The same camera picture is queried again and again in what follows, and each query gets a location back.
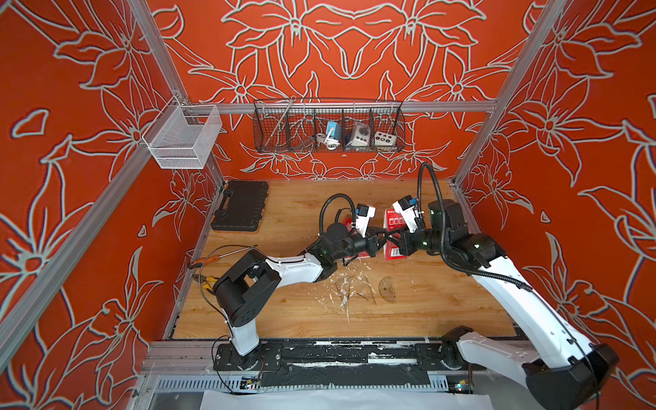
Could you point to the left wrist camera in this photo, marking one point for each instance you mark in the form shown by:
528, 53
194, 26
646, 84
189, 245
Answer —
363, 215

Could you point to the clear protractor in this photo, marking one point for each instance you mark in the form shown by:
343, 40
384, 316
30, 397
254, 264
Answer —
387, 289

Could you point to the white mesh basket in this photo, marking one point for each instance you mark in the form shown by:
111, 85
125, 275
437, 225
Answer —
179, 141

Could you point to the white dotted cube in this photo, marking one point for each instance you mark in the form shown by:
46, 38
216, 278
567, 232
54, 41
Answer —
384, 140

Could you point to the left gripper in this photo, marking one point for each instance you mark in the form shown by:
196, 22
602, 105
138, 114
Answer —
371, 243

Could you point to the clear triangle ruler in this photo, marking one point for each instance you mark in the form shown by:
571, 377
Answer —
364, 290

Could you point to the black tool case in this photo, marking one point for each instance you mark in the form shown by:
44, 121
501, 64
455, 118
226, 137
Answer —
241, 207

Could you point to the orange handled screwdriver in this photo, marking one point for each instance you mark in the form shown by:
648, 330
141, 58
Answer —
199, 263

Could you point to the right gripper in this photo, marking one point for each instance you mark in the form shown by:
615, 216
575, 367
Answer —
404, 241

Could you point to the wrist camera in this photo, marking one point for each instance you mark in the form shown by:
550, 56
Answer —
363, 215
408, 208

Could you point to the white grey device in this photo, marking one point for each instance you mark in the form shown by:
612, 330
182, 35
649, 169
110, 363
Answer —
359, 136

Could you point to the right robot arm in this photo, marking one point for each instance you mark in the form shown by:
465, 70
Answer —
562, 369

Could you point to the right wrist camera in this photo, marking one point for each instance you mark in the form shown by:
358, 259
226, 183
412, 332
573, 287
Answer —
408, 208

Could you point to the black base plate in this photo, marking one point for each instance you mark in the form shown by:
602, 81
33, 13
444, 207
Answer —
278, 364

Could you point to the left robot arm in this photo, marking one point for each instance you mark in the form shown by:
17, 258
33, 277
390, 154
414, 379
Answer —
245, 289

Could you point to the black wire basket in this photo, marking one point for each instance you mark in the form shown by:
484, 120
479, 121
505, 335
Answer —
302, 125

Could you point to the blue white box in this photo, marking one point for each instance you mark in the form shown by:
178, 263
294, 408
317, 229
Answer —
333, 130

